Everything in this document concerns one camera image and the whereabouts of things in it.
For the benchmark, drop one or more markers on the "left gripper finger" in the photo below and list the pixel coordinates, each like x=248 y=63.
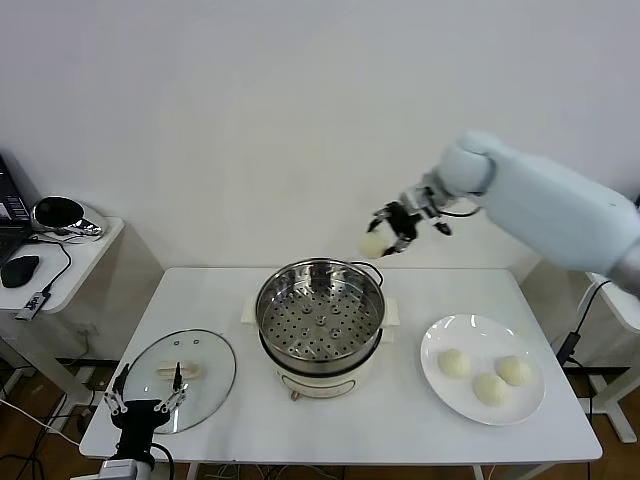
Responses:
x=117 y=397
x=176 y=390

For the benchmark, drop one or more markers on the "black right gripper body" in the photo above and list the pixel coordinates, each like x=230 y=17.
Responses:
x=407 y=220

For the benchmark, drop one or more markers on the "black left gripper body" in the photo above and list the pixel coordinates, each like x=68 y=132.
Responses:
x=137 y=422

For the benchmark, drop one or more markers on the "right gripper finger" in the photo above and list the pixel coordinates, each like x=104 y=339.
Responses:
x=400 y=246
x=384 y=211

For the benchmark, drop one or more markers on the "white steamed baozi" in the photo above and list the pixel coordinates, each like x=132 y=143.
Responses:
x=491 y=389
x=513 y=370
x=372 y=245
x=454 y=362

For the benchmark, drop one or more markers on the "light blue right robot arm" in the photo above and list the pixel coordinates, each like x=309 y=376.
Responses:
x=550 y=215

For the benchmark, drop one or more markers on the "perforated steel steamer basket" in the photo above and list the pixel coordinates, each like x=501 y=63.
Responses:
x=320 y=320

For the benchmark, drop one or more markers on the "white round plate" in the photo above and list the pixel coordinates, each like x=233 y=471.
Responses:
x=480 y=335

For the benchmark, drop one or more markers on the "small grey usb hub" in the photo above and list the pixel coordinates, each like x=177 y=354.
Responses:
x=33 y=305

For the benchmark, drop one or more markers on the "white side table with mouse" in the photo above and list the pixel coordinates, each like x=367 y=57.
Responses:
x=82 y=260

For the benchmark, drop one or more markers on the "black computer mouse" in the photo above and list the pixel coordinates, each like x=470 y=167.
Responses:
x=20 y=270

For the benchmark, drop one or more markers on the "chrome and black round device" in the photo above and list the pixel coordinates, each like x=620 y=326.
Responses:
x=60 y=214

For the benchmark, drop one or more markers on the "black hanging power adapter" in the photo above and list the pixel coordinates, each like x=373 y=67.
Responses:
x=568 y=346

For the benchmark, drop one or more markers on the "black laptop beside mouse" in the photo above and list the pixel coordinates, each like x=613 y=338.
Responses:
x=9 y=225

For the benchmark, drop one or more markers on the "white side table with label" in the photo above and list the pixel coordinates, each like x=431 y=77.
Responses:
x=625 y=312

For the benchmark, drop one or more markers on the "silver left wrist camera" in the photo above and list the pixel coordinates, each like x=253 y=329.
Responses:
x=117 y=471

